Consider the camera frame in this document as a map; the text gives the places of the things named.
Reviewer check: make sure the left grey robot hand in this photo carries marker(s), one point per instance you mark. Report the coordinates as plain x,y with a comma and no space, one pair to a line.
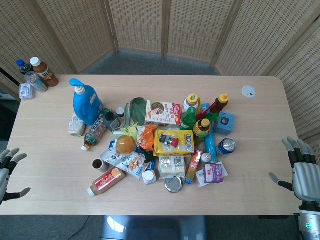
4,172

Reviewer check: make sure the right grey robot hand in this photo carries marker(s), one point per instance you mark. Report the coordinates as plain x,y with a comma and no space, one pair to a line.
306,180

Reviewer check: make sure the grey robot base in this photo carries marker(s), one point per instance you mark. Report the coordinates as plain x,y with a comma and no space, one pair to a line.
152,228

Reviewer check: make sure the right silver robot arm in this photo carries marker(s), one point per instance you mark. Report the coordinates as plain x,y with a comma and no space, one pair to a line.
310,225

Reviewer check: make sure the clear plastic box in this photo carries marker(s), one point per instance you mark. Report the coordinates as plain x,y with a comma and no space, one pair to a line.
26,92

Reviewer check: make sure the white small cup container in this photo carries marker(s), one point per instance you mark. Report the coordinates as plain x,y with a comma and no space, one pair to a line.
76,126

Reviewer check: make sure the blue drink can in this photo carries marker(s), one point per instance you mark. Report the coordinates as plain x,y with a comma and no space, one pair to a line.
226,147

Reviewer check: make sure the purple and white box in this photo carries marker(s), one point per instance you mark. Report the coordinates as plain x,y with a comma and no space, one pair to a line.
212,173

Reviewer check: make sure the clear plastic jar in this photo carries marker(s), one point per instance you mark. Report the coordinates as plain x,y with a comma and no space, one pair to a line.
37,82

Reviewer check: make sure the green tea bottle white cap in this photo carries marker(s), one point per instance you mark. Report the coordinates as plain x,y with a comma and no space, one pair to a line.
95,133

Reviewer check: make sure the blue cardboard box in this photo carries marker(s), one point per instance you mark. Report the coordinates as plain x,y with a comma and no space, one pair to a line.
225,123

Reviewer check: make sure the blue cylinder tube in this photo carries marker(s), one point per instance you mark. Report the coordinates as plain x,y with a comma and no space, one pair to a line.
210,147

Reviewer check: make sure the small silver can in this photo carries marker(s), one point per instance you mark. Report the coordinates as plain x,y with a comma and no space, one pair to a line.
207,158

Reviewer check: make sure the milk tea bottle red label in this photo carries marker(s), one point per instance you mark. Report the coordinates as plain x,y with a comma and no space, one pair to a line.
106,181

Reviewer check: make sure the white round table grommet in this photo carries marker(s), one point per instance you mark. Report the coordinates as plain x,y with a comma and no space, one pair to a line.
248,91

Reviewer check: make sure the brown tea bottle white cap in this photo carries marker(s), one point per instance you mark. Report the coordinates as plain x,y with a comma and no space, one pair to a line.
46,75

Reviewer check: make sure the dark bottle blue cap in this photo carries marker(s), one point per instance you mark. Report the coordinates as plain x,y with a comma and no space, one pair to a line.
23,68

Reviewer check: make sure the blue detergent pump bottle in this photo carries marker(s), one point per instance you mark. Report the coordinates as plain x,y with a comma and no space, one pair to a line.
86,103

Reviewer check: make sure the green plastic piece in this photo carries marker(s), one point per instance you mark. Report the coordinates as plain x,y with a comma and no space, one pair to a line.
214,118

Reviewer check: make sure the red and yellow long box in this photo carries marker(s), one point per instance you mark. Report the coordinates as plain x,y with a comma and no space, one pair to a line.
193,167

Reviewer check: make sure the honey squeeze bottle yellow cap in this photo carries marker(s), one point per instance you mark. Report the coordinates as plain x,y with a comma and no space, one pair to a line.
222,102

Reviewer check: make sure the brown bottle yellow cap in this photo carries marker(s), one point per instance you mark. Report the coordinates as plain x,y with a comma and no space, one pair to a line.
202,130

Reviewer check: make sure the pale green small block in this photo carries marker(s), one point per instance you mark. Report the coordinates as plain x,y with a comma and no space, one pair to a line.
117,135

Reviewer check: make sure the dark grey jar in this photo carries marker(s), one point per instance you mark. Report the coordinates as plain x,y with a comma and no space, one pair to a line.
111,120

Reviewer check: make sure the red plastic tool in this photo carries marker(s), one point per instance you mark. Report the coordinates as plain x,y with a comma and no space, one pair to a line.
206,112

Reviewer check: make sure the white and blue snack bag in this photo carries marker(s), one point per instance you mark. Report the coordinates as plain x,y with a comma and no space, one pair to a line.
125,162

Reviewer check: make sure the orange yellow ball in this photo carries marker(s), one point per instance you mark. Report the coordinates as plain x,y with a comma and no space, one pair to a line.
126,145

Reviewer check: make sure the yellow snack bag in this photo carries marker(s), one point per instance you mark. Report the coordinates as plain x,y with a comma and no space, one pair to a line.
185,142

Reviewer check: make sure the small black bottle white cap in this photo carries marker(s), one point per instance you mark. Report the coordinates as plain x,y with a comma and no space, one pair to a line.
120,112

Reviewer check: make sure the silver tin can lid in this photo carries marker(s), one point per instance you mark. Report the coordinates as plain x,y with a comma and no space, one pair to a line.
174,185

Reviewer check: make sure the green plastic bottle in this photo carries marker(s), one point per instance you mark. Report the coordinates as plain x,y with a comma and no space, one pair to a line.
188,120

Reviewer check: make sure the yellow green crumpled bag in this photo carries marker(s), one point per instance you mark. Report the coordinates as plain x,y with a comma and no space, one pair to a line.
132,131

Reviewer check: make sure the pale green utensil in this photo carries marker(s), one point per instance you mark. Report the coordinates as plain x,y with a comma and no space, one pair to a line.
127,115

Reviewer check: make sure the cream white food package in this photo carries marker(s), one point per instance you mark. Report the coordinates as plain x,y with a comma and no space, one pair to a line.
171,167

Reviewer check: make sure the white bottle yellow cap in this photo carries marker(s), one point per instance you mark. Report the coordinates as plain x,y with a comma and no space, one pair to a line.
191,101

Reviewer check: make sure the red emergency stop button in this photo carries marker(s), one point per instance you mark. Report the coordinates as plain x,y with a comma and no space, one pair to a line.
168,140

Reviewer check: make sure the orange snack bag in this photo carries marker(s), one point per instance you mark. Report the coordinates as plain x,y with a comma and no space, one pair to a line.
147,136

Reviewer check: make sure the green plastic bag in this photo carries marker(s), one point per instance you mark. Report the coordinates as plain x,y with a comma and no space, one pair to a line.
138,110

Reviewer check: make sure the red and white snack box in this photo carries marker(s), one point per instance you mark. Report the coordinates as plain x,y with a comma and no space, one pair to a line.
162,112

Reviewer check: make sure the woven wooden folding screen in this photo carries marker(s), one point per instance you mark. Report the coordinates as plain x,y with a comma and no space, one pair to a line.
137,25

